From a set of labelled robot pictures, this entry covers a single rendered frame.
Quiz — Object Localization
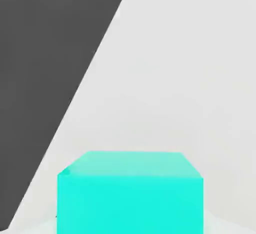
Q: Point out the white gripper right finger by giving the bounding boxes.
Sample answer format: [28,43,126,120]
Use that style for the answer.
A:
[203,210,228,234]

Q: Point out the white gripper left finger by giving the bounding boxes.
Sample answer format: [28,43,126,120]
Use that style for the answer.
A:
[39,215,58,234]

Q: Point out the small cyan cube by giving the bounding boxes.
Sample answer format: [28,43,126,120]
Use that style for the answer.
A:
[56,151,204,234]

